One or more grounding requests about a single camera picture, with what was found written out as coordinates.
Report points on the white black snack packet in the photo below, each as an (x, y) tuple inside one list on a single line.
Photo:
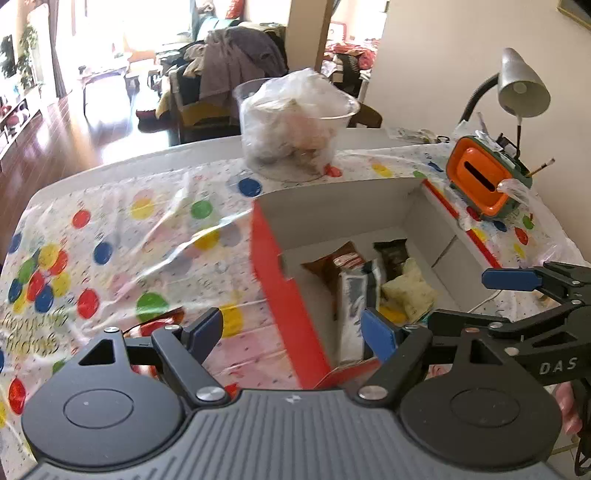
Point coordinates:
[(355, 300)]

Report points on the wooden paintbrush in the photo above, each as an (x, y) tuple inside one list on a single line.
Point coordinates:
[(542, 166)]

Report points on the brown cookie packet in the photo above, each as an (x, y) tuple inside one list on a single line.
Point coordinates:
[(337, 265)]

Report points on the grey clothes pile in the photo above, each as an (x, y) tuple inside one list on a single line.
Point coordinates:
[(240, 60)]

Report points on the person's right hand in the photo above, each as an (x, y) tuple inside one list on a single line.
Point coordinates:
[(569, 408)]

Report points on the wooden television cabinet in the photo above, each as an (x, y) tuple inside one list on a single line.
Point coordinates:
[(18, 138)]

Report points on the bed with pink bedding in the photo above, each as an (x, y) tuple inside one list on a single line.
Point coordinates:
[(351, 50)]

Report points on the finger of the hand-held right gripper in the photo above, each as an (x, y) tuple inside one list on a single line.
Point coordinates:
[(508, 279), (461, 321)]

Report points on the grey desk lamp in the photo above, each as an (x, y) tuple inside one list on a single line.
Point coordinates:
[(521, 78)]

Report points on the wooden coffee table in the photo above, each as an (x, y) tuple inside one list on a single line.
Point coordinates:
[(104, 74)]

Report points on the crumpled white plastic bag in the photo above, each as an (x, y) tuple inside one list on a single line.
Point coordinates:
[(300, 120)]

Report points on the red cushion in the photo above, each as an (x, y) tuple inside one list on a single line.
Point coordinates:
[(235, 8)]

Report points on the balloon print plastic tablecloth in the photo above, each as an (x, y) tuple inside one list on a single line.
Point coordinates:
[(138, 258)]

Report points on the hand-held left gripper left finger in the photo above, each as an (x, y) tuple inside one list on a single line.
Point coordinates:
[(203, 334)]

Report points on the clear wrapped packet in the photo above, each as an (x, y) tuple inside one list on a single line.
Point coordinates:
[(415, 135)]

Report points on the dark brown chocolate packet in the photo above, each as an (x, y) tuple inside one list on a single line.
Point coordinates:
[(392, 254)]

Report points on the tall green houseplant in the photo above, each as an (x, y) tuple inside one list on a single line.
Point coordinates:
[(25, 55)]

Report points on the grey curtain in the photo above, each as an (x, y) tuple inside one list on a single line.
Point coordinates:
[(57, 46)]

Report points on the gold framed wall picture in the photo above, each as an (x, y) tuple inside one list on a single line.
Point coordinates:
[(577, 14)]

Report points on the clear plastic bag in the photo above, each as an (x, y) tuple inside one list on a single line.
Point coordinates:
[(517, 191)]

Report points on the red cardboard box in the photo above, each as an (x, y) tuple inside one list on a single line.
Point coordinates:
[(277, 300)]

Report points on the clear plastic tub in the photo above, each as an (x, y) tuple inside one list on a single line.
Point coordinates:
[(249, 138)]

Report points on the dark floor cushion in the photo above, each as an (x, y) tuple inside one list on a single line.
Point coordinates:
[(147, 114)]

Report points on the orange green tissue box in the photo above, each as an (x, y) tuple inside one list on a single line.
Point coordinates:
[(475, 180)]

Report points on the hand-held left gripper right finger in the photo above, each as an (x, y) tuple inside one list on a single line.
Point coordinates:
[(381, 334)]

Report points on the pale yellow snack packet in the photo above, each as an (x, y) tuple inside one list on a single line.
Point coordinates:
[(408, 288)]

